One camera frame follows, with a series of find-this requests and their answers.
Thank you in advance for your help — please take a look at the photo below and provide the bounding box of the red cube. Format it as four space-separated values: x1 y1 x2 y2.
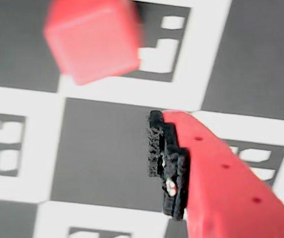
43 0 145 86

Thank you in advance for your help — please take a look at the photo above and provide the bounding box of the black white marker checkerboard mat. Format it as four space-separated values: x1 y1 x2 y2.
0 0 284 238

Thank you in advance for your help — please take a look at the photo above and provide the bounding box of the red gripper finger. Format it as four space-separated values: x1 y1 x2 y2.
147 110 284 238

